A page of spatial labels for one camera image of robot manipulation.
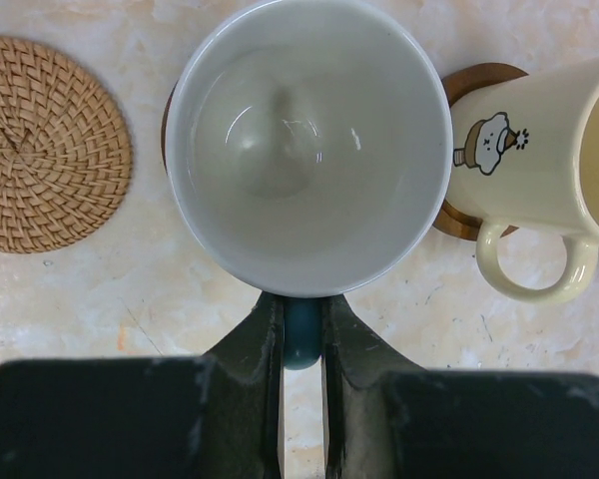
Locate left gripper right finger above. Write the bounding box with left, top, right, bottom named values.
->
left=321, top=296, right=599, bottom=478

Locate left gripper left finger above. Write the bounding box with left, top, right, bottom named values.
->
left=0, top=293, right=284, bottom=478

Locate brown wooden coaster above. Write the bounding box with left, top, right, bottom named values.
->
left=433, top=62, right=527, bottom=241

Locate white mug blue handle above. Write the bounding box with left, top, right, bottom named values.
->
left=166, top=1, right=452, bottom=369

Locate dark wooden coaster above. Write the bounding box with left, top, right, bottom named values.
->
left=160, top=86, right=175, bottom=173

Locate light woven rattan coaster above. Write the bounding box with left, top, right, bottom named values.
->
left=0, top=36, right=133, bottom=253

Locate cream mug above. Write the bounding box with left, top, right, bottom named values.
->
left=446, top=58, right=599, bottom=304

